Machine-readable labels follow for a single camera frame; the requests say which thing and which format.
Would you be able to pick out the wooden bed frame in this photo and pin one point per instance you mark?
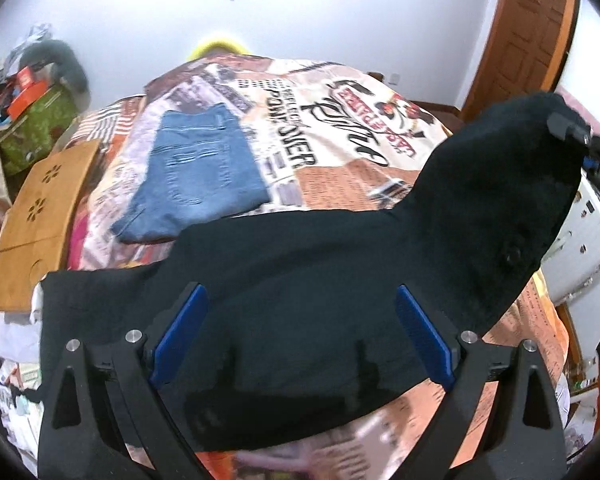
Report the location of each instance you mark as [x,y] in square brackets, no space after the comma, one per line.
[375,76]

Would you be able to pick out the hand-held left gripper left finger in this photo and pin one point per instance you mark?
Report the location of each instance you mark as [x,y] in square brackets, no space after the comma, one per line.
[177,335]

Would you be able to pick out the white cabinet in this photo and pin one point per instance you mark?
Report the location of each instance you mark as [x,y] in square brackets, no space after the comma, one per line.
[590,230]

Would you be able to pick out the orange box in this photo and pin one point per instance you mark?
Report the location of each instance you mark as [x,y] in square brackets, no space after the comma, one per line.
[27,95]

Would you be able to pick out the grey plush toy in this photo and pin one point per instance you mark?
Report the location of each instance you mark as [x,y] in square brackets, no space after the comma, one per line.
[70,67]

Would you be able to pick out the wooden lap table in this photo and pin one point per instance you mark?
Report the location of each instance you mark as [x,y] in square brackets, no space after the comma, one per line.
[40,210]

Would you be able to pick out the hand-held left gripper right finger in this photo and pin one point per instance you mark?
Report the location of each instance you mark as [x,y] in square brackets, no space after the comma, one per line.
[425,340]

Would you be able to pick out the pile of clothes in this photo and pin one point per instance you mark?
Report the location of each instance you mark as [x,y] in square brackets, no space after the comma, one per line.
[35,35]

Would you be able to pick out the printed blanket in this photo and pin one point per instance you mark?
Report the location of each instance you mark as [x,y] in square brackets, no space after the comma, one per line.
[340,170]

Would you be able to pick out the blue jeans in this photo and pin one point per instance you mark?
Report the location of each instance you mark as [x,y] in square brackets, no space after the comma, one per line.
[195,175]

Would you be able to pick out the white cloth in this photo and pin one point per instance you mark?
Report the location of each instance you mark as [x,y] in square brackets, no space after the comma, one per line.
[15,340]

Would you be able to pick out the wooden door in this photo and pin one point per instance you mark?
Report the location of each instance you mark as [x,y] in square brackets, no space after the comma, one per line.
[525,35]

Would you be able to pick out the green storage box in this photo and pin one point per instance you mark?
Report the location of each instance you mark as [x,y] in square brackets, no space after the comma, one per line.
[35,125]

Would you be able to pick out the wall socket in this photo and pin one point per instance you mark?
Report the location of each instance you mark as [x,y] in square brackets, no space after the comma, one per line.
[395,79]

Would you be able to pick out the black pants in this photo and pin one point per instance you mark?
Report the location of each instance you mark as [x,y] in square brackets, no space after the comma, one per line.
[305,270]

